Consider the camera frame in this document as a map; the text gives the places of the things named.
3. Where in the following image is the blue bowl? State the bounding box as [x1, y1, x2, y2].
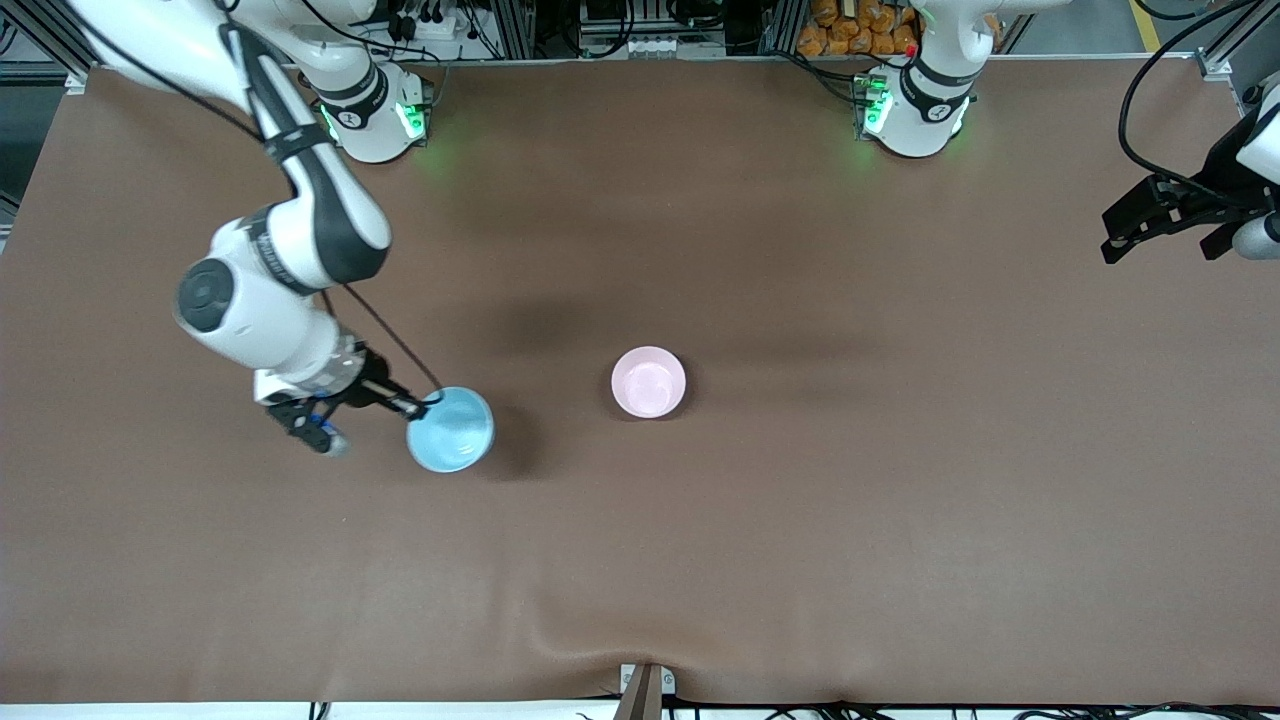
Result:
[405, 386, 497, 475]

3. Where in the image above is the pink bowl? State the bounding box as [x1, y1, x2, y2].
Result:
[611, 346, 688, 420]

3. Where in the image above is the green-lit box at left arm base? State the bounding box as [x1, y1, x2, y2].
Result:
[852, 70, 894, 142]

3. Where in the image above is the green-lit box at right arm base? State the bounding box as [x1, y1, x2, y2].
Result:
[397, 78, 434, 142]

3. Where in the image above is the brown table cloth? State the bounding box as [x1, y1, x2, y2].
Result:
[0, 55, 1280, 707]

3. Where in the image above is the orange packets pile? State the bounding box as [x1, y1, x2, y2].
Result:
[796, 0, 920, 59]

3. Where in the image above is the white power strip with plugs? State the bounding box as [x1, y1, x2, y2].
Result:
[385, 0, 473, 43]

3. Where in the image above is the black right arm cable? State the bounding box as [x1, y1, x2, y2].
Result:
[95, 0, 447, 397]

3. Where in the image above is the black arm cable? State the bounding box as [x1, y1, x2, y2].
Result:
[95, 0, 447, 397]
[1117, 0, 1263, 201]

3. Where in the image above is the aluminium frame rail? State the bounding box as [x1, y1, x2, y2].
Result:
[0, 0, 101, 96]
[1195, 0, 1280, 106]

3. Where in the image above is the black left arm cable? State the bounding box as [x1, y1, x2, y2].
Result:
[1117, 0, 1263, 201]

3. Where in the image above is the aluminium frame post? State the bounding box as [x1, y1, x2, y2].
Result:
[760, 0, 807, 57]
[490, 0, 538, 60]

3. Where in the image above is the brown camera post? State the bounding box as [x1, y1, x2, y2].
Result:
[613, 665, 664, 720]

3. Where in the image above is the white metal edge bracket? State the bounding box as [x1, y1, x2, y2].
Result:
[619, 663, 677, 697]

